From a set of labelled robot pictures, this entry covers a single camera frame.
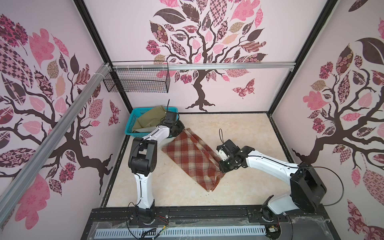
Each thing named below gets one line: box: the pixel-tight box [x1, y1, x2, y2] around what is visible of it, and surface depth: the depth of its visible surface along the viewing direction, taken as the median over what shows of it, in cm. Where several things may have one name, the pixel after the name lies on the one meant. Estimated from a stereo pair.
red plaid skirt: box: [162, 128, 226, 192], surface depth 93 cm
